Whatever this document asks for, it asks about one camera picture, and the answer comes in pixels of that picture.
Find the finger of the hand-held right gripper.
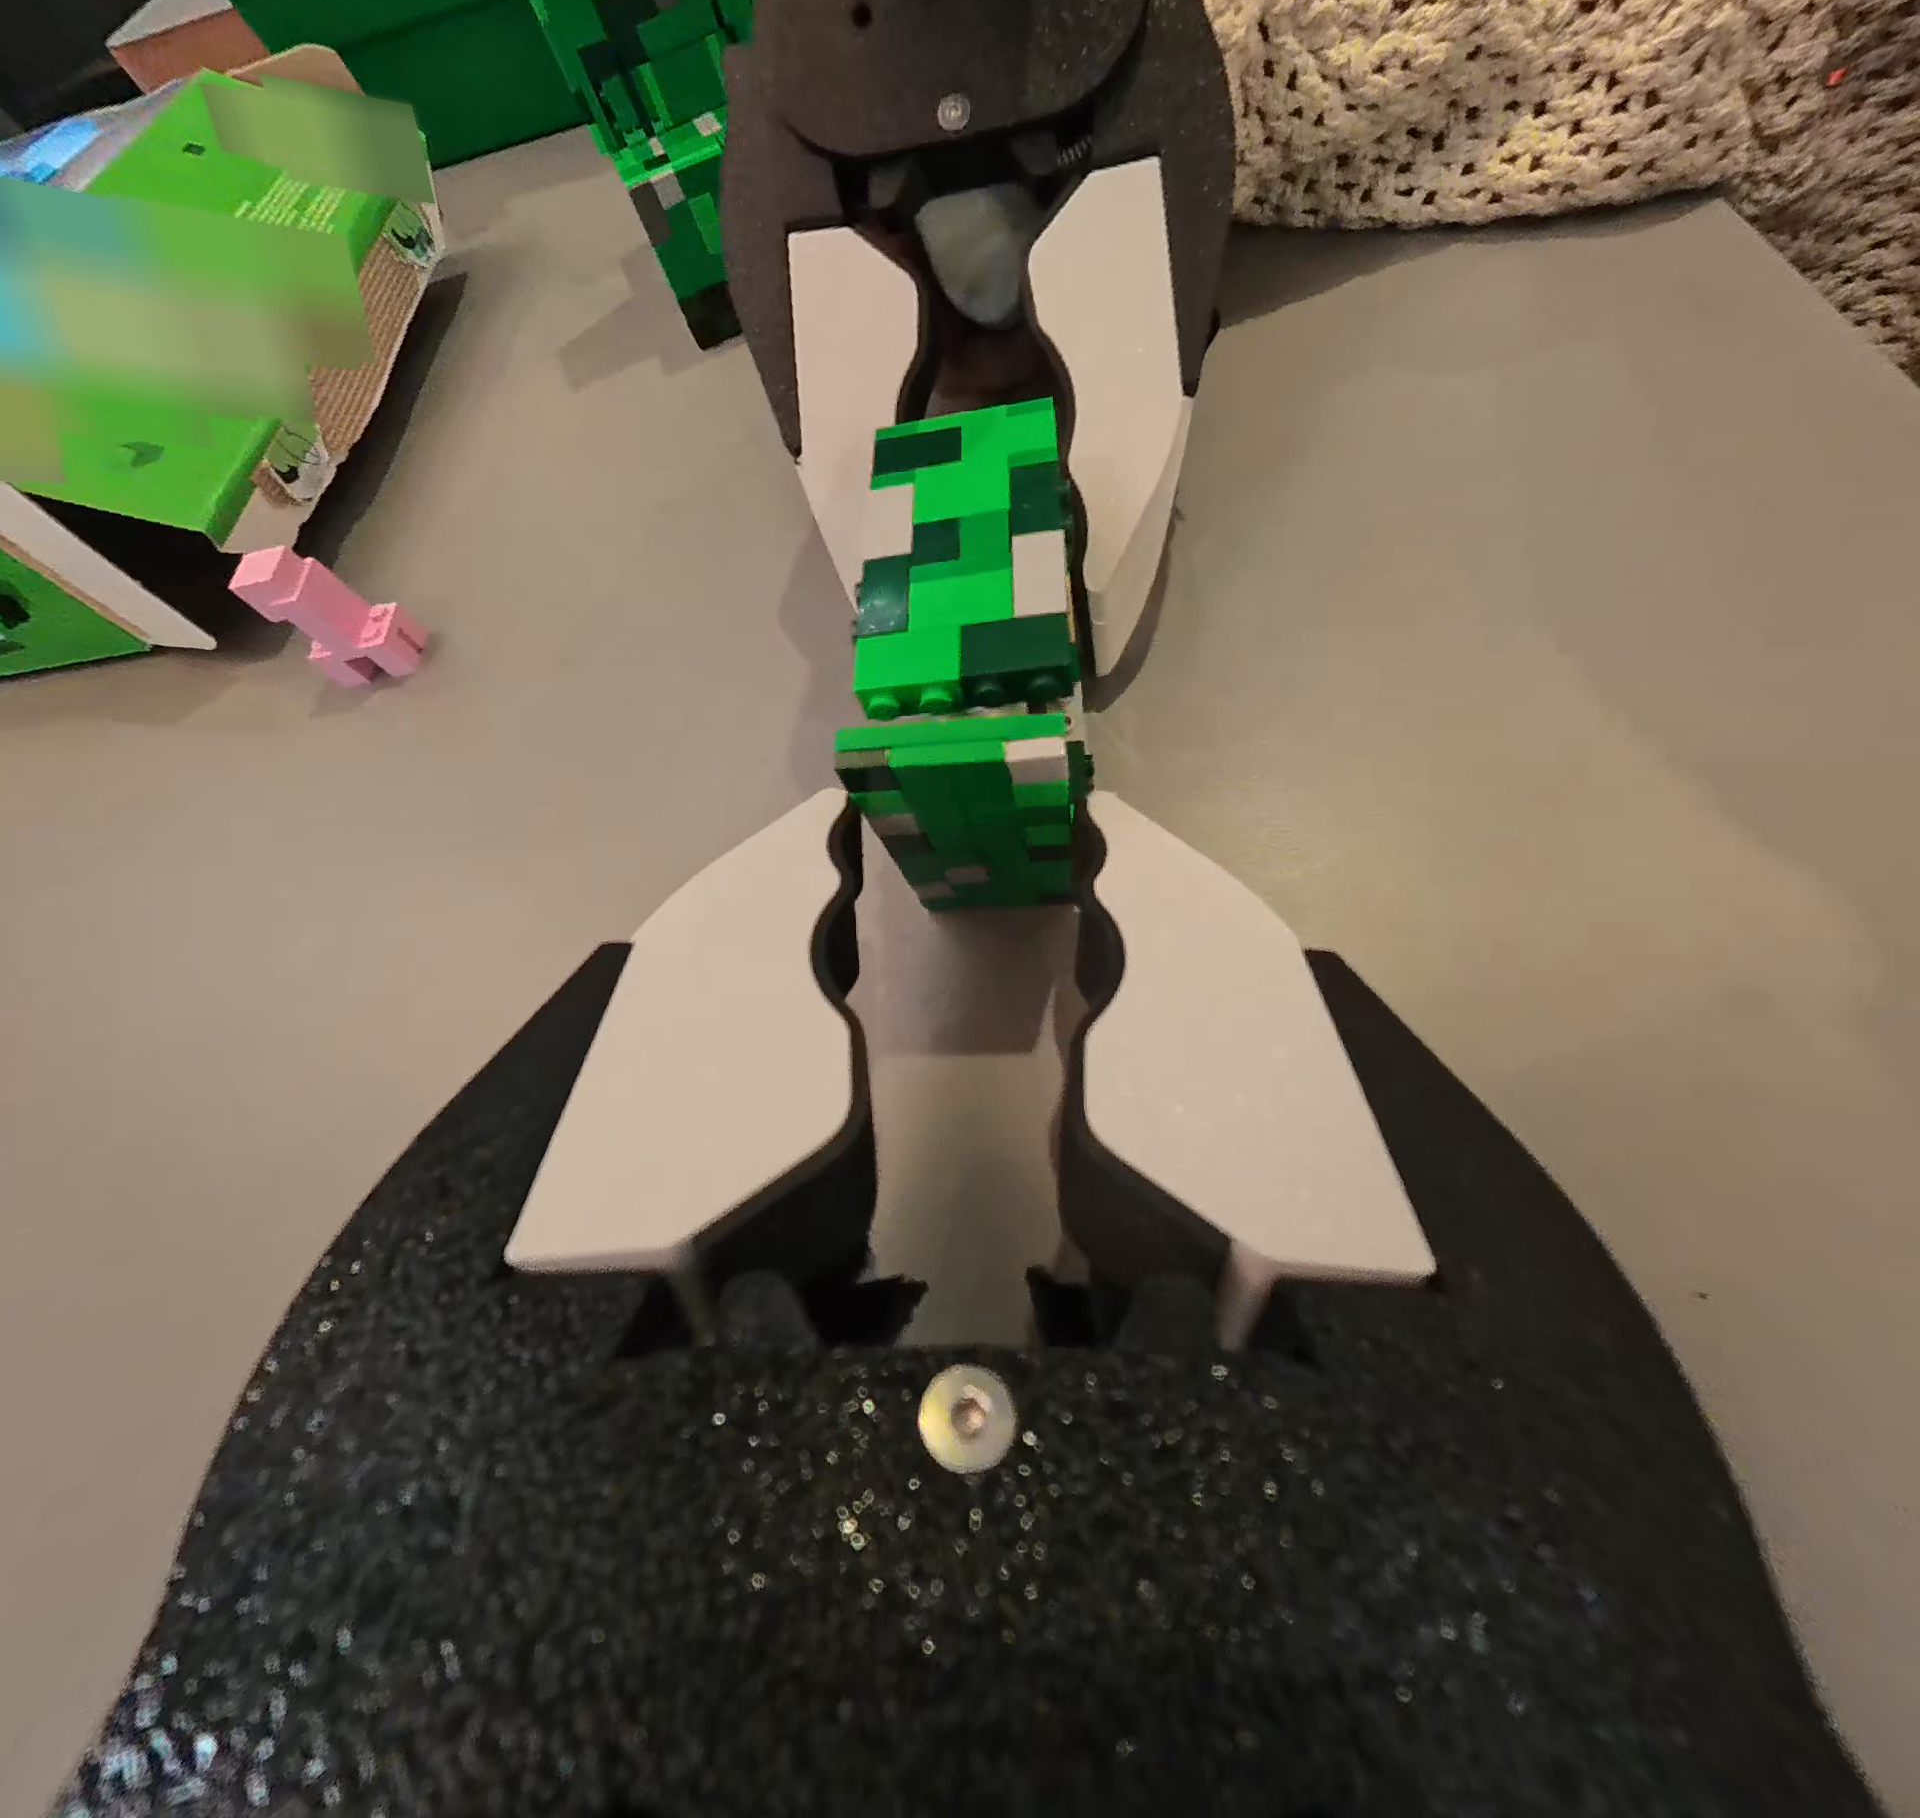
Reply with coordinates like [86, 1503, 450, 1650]
[784, 224, 934, 606]
[1025, 153, 1193, 686]

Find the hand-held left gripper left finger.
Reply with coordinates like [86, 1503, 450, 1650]
[504, 789, 876, 1342]

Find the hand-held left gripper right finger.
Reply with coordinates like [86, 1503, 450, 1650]
[1060, 789, 1439, 1353]

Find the short green lego block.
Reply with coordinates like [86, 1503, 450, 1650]
[852, 398, 1085, 723]

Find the person's right forearm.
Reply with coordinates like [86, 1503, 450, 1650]
[1162, 0, 1920, 384]

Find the green lego creeper figure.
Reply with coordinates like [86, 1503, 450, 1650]
[488, 0, 755, 351]

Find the pink lego pig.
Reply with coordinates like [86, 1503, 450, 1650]
[228, 548, 430, 694]

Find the green lego set box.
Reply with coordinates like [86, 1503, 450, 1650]
[0, 46, 446, 686]

